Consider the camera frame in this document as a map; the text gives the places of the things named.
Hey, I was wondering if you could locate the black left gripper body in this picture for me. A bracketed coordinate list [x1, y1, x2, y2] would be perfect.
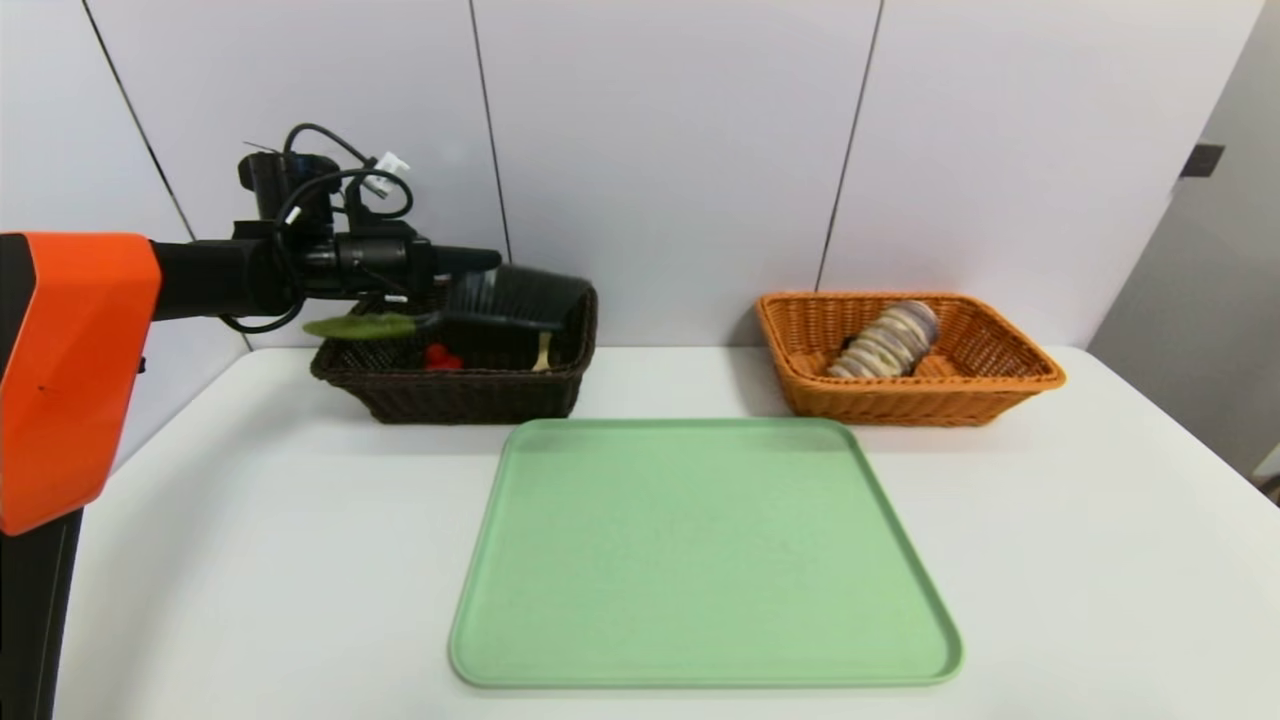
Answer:
[335, 231, 438, 294]

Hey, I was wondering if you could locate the black brush with green handle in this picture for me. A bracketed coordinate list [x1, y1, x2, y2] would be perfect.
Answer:
[303, 263, 593, 343]

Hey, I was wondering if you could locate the swirled purple bread roll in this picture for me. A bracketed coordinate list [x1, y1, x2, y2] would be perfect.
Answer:
[826, 300, 939, 379]

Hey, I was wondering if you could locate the dark brown wicker basket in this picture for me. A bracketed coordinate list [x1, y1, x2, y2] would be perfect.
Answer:
[311, 280, 599, 425]

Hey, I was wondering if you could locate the orange wicker basket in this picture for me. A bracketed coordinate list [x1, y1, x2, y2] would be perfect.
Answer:
[755, 292, 1064, 428]

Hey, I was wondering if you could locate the light green plastic tray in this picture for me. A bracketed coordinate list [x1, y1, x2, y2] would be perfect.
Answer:
[449, 417, 963, 689]

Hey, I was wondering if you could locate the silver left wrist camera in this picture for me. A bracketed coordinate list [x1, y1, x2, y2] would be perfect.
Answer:
[372, 150, 413, 201]

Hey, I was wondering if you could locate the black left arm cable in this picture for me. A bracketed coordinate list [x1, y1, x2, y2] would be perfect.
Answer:
[220, 122, 416, 336]

